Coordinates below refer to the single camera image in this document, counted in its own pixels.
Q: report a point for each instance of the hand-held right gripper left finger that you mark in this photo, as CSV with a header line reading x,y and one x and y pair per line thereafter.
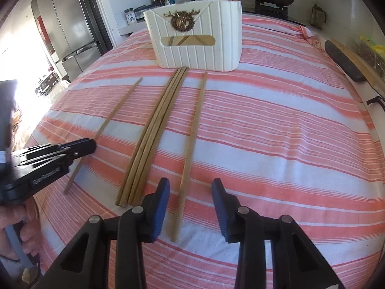
x,y
159,204

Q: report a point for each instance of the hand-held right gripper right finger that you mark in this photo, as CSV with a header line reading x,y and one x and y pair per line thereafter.
x,y
219,207

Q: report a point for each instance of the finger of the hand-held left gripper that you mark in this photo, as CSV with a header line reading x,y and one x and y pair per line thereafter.
x,y
85,146
45,160

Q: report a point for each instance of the bundle of three chopsticks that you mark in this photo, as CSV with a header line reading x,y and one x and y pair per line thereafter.
x,y
147,136

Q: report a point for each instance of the wooden chopsticks bundle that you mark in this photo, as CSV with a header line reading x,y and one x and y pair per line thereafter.
x,y
162,136

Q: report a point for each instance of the cream utensil holder box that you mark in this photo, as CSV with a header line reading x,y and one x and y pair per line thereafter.
x,y
198,54

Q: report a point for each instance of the person's left hand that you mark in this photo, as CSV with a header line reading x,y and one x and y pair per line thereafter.
x,y
31,239

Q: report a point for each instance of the small low table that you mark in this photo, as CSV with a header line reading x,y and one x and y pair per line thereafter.
x,y
48,82

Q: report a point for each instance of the pink white striped cloth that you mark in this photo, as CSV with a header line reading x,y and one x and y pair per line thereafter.
x,y
270,126

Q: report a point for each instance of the red hanging cloth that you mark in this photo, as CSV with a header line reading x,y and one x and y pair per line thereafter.
x,y
43,31

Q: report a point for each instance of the grey refrigerator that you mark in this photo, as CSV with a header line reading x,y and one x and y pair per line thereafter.
x,y
69,21

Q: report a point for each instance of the white lidded spice jar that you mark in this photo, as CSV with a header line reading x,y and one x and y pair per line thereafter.
x,y
130,16

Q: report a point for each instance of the black oblong pad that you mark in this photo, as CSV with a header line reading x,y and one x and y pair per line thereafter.
x,y
346,61

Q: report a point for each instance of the black gas cooktop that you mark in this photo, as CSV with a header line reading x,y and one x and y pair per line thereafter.
x,y
296,21

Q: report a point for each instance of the wooden cutting board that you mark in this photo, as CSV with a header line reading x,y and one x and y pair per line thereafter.
x,y
371,72

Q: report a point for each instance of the black burner grate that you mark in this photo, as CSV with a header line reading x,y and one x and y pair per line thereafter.
x,y
272,9

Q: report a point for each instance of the dark glass jug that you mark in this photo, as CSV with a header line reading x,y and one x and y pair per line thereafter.
x,y
318,16

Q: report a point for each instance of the black door frame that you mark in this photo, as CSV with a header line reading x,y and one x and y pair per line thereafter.
x,y
100,27

